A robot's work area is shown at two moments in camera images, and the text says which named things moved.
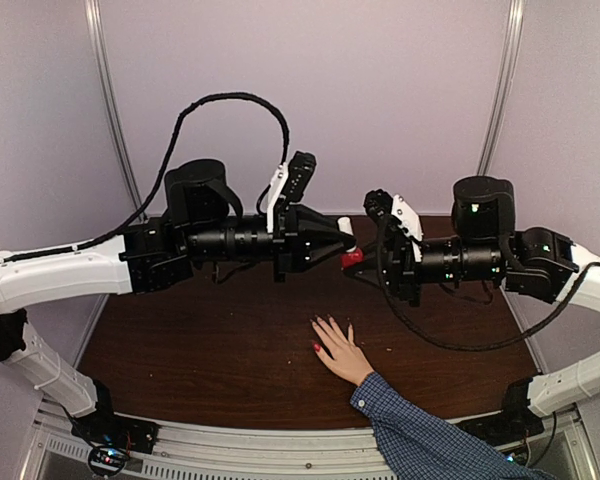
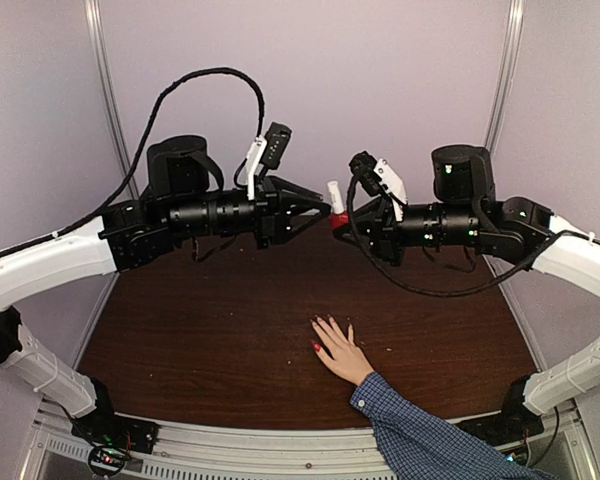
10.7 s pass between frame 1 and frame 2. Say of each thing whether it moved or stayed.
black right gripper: moved
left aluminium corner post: stayed
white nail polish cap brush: moved
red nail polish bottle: moved
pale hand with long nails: stayed
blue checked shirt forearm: stayed
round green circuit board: stayed
